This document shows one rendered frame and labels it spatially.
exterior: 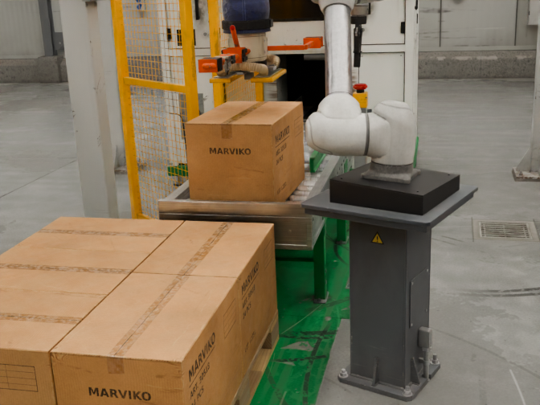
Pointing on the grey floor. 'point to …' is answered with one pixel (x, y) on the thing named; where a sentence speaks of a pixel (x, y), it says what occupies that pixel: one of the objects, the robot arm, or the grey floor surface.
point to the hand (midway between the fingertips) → (357, 59)
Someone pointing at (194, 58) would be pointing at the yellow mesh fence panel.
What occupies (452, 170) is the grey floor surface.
